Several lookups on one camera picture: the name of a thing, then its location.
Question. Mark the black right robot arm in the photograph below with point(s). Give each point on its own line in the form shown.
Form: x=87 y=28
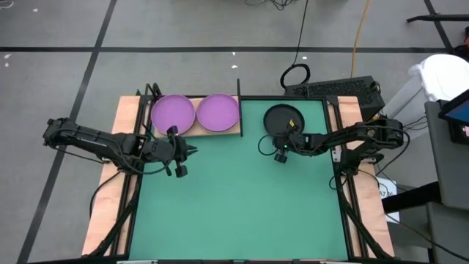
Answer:
x=359 y=133

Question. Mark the grey cabinet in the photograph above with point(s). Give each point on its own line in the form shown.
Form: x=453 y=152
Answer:
x=450 y=168

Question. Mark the black metal table frame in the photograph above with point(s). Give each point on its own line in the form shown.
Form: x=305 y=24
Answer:
x=331 y=100

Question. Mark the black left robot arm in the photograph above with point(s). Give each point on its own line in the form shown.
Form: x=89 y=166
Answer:
x=99 y=143

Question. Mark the black computer case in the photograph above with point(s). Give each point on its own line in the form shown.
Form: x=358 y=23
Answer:
x=329 y=89

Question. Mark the white paper sheet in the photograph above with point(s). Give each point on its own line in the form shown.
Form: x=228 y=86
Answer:
x=388 y=192

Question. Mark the small yellow tag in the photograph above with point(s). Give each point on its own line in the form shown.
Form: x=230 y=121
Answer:
x=292 y=124

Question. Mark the green table mat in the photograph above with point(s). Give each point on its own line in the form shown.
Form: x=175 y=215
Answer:
x=238 y=201

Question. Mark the wooden shelf with black frame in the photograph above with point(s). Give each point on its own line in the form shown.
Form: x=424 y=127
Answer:
x=199 y=131

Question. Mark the purple round plate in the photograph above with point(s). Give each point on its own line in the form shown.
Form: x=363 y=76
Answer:
x=217 y=111
x=173 y=113

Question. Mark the white cloth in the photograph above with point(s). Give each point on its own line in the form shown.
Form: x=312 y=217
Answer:
x=443 y=77

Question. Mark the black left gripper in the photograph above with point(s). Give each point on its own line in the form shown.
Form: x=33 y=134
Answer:
x=163 y=150

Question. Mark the black beam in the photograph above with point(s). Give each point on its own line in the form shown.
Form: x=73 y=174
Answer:
x=410 y=198

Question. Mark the black tablet screen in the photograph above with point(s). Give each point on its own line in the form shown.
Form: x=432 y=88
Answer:
x=459 y=113

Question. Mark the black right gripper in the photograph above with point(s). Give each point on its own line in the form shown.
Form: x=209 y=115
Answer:
x=302 y=143

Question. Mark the black round plate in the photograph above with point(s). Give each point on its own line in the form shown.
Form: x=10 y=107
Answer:
x=278 y=115

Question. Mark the black stand leg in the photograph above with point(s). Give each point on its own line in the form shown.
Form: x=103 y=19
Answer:
x=439 y=17

